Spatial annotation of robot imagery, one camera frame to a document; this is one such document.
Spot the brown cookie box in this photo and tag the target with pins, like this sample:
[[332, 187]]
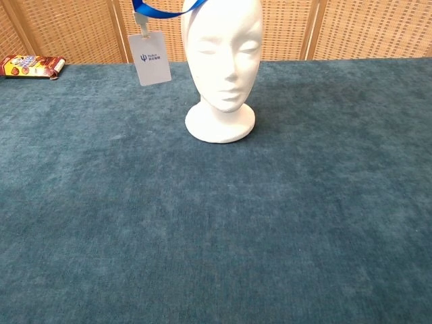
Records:
[[30, 65]]

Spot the white foam mannequin head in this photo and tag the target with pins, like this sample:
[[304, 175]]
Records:
[[221, 67]]

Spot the teal carpet table mat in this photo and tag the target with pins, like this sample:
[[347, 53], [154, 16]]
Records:
[[202, 219]]

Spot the bamboo folding screen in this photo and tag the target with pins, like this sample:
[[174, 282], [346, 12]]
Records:
[[354, 30]]

